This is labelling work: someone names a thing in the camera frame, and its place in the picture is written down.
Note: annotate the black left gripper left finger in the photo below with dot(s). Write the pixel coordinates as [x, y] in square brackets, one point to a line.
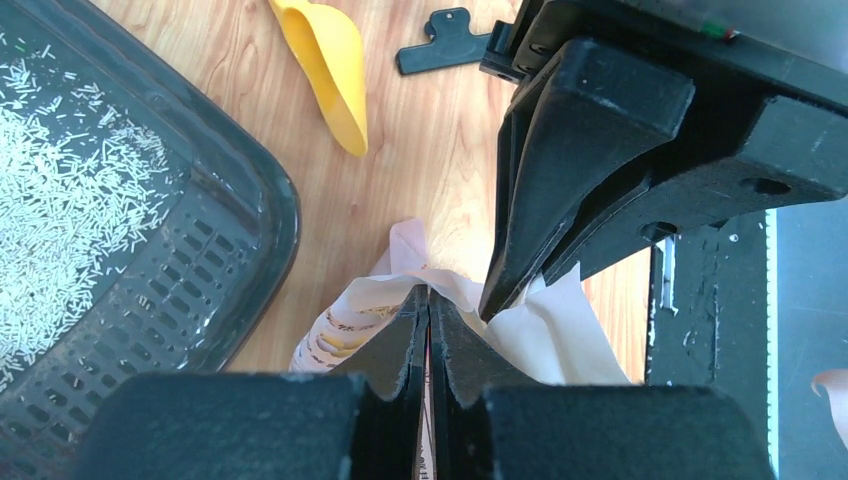
[386, 437]

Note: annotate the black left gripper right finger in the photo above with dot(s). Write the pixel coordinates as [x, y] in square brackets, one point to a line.
[463, 365]

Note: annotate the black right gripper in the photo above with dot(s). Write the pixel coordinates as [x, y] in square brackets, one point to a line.
[644, 122]

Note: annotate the pink cat litter bag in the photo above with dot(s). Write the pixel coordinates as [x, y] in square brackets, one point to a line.
[570, 424]

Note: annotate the black bag clip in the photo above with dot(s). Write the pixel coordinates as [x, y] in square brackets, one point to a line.
[451, 43]

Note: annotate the yellow plastic scoop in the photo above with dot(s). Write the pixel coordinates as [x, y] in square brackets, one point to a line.
[329, 48]

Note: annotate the dark grey litter tray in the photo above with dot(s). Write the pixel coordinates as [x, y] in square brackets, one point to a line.
[195, 290]

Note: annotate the white litter granules pile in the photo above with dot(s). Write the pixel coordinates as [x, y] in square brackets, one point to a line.
[84, 183]

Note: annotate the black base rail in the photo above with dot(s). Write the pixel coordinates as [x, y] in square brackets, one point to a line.
[710, 356]

